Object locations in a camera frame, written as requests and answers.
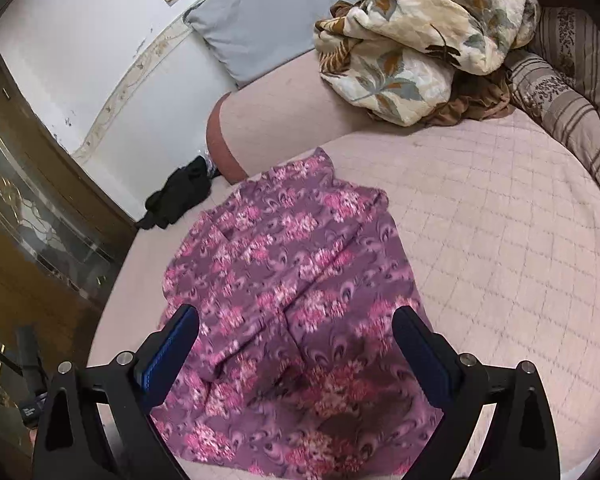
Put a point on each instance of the pink bolster with red end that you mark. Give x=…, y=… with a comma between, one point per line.
x=280, y=115

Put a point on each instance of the cream floral blanket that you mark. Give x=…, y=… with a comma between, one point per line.
x=437, y=62

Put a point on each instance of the grey pillow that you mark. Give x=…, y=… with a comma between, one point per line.
x=250, y=38

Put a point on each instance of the brown striped quilt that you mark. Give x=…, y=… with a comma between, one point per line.
x=556, y=81

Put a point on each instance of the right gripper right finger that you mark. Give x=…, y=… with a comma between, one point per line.
x=520, y=441

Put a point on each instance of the black clothes pile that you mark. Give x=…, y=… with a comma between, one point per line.
x=186, y=188

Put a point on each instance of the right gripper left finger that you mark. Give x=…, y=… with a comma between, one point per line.
x=96, y=422

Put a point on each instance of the wooden glass door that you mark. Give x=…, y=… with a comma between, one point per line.
x=62, y=243

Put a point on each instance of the purple pink floral garment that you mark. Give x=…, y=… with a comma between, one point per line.
x=295, y=372

